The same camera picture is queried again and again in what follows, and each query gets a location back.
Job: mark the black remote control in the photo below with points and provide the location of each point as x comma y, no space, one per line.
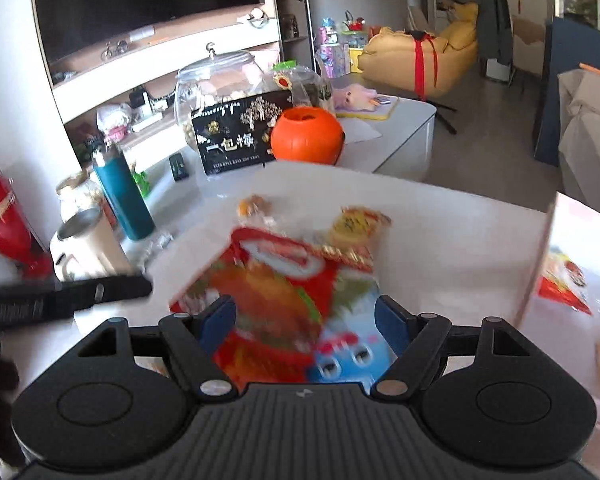
178,167

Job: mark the person's left hand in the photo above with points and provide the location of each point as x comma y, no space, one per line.
5,382

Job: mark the red bottle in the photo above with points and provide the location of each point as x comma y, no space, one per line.
2,225

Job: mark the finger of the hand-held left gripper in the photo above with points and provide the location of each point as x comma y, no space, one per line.
115,288

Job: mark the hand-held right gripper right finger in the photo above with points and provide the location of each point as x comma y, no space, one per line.
389,322

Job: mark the yellow flat mat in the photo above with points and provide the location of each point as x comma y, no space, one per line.
387,107

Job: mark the yellow wrapped snack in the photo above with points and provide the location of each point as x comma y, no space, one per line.
357,225

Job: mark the orange pumpkin bucket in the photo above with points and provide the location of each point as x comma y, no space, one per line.
305,137

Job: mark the pink plush toy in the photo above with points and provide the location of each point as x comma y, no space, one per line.
355,97

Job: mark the white blanket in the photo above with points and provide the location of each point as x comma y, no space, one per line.
590,130

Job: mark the small glass jar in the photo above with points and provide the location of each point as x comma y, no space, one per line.
77,195

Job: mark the small green toy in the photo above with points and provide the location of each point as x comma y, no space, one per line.
141,183

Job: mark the dark hanging coat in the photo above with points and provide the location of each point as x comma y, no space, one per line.
492,25

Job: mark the red ribbon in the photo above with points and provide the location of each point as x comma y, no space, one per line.
420,70

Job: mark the miniature bicycle model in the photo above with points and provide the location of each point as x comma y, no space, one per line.
115,51

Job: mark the red snack packet white logo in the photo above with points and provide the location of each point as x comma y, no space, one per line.
275,300

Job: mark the television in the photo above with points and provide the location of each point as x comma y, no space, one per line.
145,0

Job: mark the pink toy box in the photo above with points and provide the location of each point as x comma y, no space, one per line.
332,60

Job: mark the dark blue partition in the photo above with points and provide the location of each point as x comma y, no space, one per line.
547,110

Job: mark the teal water bottle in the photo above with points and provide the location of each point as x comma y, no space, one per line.
125,195

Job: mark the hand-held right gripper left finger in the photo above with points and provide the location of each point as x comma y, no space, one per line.
219,322

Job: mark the large glass jar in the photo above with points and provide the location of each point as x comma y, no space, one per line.
215,85

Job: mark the yellow sofa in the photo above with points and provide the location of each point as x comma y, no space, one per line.
395,60

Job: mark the black snack bag gold print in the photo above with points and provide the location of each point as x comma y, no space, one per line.
230,140

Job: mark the pink white plastic bag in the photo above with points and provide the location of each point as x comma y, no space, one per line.
114,122

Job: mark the white metal mug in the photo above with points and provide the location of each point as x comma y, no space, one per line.
92,250

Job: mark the pink cardboard box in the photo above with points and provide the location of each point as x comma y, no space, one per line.
570,225

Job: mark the white table cloth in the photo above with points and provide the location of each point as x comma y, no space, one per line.
455,240

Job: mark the clear plastic snack bag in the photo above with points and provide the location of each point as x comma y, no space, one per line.
305,85

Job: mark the blue seaweed snack packet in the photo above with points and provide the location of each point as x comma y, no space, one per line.
350,350

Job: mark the red packet with face print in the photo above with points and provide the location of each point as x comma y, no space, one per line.
565,280

